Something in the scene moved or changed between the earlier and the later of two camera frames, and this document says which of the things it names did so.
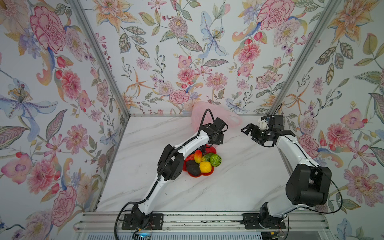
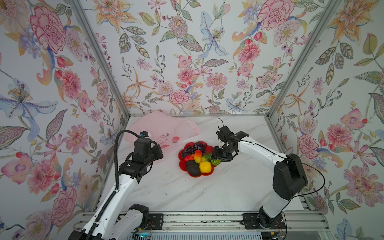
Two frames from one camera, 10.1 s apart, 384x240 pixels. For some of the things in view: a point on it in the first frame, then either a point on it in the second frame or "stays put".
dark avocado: (193, 168) stays put
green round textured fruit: (215, 160) stays put
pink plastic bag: (198, 108) to (167, 129)
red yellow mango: (198, 156) stays put
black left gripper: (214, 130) to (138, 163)
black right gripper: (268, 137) to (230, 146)
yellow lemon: (205, 167) stays put
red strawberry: (190, 157) stays put
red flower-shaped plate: (209, 149) stays put
